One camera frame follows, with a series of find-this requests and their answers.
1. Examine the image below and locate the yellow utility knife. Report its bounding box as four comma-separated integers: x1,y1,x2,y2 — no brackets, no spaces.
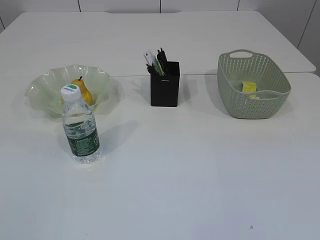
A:
159,64,167,76

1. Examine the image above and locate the teal utility knife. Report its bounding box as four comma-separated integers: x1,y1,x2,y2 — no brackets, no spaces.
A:
152,57,164,76

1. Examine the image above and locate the blue black pen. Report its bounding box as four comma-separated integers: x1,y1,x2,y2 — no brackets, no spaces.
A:
146,64,158,76

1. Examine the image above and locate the clear plastic ruler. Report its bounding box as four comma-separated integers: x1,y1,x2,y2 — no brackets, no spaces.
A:
143,50,156,70

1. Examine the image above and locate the yellow pear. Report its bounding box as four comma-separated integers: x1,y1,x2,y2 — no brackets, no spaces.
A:
68,76,94,106

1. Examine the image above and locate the clear plastic water bottle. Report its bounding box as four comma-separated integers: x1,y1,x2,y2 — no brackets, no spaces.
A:
60,85,101,164

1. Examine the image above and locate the black square pen holder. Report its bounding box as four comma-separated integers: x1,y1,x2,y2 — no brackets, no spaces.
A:
150,61,180,107

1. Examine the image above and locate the green woven plastic basket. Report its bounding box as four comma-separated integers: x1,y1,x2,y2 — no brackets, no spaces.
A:
217,49,292,120

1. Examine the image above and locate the green wavy glass plate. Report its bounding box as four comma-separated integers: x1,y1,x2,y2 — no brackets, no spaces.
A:
25,64,110,116

